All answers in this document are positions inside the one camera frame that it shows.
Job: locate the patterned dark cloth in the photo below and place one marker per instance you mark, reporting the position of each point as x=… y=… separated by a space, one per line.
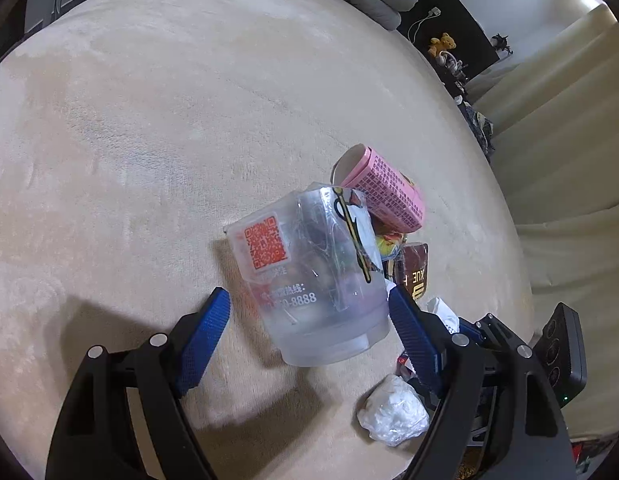
x=478 y=127

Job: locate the black toy figure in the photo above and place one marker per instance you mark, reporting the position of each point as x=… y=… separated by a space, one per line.
x=502 y=44

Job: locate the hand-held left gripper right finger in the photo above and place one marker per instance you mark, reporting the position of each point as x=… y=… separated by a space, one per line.
x=413 y=337

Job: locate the maroon cardboard box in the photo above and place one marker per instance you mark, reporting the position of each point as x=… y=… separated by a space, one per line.
x=414 y=270

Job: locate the beige plush blanket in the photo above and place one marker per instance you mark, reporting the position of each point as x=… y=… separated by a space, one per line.
x=164 y=110

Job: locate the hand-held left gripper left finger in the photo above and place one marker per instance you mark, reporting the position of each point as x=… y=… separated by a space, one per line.
x=205 y=342

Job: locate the crumpled white plastic wrap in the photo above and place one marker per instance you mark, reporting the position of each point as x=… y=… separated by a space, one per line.
x=394 y=410

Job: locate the cream cloth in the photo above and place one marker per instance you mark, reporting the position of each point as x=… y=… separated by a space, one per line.
x=564 y=160

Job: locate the colourful candy wrapper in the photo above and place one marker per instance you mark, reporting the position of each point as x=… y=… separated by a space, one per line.
x=389 y=246

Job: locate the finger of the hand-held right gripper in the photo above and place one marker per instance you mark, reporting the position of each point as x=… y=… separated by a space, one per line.
x=489 y=329

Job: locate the white paper scrap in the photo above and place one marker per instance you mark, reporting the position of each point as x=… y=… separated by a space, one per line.
x=442 y=312

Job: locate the yellow teddy bear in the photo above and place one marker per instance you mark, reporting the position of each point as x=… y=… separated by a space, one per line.
x=442 y=44

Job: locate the pink paper cup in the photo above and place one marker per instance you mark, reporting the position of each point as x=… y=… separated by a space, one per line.
x=389 y=190

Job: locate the clear plastic cup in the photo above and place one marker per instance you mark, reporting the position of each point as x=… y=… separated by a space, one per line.
x=309 y=305

